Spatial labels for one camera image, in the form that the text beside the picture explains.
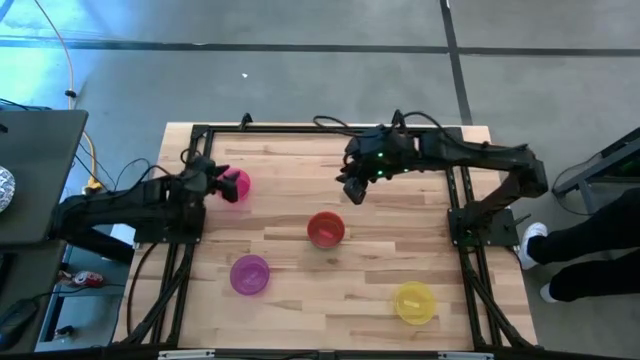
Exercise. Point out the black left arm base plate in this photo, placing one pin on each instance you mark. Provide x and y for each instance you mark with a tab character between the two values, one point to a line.
160	236

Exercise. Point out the red translucent plastic bowl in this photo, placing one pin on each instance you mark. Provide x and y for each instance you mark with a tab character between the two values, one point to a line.
326	230

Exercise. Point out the black side desk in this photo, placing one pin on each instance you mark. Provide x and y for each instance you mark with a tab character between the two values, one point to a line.
40	175

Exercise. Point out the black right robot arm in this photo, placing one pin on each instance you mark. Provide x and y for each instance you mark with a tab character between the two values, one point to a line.
475	152

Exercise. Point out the yellow translucent plastic bowl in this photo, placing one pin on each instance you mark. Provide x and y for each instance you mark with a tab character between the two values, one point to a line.
414	303

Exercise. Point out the person's white shoe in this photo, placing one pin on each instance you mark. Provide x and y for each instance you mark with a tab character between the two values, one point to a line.
547	294
525	252

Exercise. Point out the black table edge rail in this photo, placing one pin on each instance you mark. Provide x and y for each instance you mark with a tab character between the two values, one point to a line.
325	356

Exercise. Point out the dark low side shelf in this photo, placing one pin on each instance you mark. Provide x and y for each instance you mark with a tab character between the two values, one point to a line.
30	270

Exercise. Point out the white metal bracket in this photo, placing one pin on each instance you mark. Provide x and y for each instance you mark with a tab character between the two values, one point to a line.
186	355
466	356

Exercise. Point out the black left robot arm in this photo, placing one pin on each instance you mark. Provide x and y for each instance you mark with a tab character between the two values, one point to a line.
125	207

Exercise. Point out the black frame hook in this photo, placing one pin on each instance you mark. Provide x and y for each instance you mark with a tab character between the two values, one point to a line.
398	119
246	120

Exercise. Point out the purple translucent plastic bowl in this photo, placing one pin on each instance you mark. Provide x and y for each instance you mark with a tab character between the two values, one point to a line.
249	275

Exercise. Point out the black metal stand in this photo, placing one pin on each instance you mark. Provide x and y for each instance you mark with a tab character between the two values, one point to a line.
600	167

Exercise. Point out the crumpled silver foil ball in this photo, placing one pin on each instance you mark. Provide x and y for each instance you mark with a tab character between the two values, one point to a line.
6	190

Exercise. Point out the pink translucent plastic bowl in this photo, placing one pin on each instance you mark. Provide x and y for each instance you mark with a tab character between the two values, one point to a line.
244	185

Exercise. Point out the black aluminium table frame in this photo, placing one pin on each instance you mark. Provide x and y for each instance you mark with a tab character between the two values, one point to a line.
300	129

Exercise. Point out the small black gadget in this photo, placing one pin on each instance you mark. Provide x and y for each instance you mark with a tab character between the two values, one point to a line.
65	331

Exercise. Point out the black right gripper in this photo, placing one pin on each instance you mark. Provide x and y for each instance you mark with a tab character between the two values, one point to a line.
367	157

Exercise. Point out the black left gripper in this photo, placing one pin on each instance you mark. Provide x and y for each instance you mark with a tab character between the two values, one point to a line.
197	177

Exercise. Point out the person's leg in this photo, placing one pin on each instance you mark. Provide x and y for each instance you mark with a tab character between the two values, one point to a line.
600	230
600	280

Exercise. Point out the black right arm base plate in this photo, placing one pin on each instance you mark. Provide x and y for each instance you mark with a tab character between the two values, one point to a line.
500	232

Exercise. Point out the red soda can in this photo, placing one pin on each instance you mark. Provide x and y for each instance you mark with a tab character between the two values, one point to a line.
89	279

